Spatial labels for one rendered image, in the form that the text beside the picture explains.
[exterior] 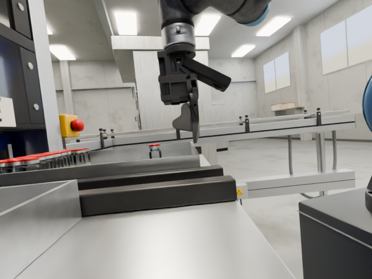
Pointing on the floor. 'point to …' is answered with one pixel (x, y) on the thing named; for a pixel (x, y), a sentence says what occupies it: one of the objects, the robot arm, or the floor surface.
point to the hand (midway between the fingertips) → (197, 137)
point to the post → (36, 8)
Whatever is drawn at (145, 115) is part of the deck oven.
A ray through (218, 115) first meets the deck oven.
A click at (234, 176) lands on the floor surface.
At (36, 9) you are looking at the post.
